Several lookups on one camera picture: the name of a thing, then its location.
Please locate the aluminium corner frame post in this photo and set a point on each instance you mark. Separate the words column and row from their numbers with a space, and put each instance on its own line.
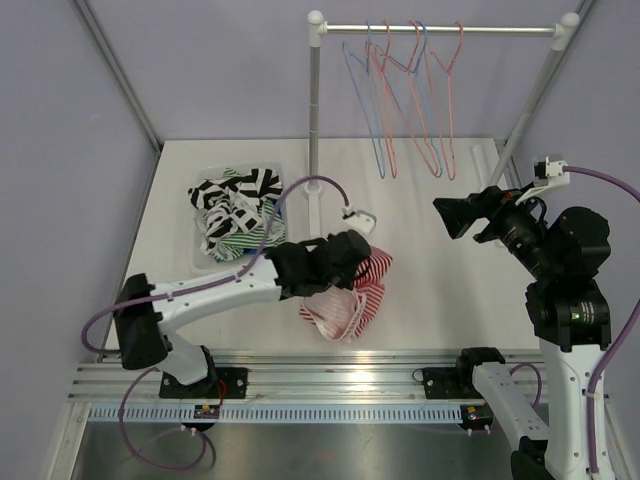
column 109, row 57

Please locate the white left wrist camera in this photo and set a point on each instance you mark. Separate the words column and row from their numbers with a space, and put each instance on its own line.
column 359, row 220

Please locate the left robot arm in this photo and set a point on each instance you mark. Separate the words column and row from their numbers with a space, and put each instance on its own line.
column 148, row 316

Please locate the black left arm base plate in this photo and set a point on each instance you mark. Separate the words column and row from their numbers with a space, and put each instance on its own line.
column 231, row 382

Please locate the white plastic perforated basket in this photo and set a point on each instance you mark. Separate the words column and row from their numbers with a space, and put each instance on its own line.
column 240, row 215

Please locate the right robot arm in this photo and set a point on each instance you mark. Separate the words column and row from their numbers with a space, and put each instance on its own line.
column 571, row 320

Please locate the red white striped tank top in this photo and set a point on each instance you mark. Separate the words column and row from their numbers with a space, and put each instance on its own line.
column 342, row 315

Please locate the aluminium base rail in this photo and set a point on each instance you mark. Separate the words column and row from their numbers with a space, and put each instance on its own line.
column 370, row 377

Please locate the green white striped tank top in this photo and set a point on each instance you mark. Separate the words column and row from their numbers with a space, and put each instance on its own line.
column 250, row 240

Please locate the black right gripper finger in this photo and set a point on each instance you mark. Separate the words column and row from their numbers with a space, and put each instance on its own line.
column 477, row 201
column 458, row 222

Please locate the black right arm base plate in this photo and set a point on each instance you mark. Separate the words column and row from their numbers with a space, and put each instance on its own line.
column 447, row 383

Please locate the white slotted cable duct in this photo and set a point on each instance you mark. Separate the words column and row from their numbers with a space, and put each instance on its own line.
column 279, row 414

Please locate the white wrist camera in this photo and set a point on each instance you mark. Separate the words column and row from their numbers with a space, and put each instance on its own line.
column 549, row 176
column 359, row 220

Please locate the black white striped tank top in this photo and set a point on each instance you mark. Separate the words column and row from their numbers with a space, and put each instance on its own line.
column 235, row 205

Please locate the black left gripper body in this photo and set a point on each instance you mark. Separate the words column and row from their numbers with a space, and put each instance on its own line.
column 344, row 280

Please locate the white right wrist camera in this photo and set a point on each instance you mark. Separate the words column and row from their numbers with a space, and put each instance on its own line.
column 549, row 176

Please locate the white metal clothes rack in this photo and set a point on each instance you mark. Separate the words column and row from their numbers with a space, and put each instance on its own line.
column 560, row 35

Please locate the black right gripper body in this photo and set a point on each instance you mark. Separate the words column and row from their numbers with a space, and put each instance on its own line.
column 515, row 224

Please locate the light blue wire hanger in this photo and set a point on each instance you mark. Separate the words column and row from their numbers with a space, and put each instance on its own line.
column 359, row 68

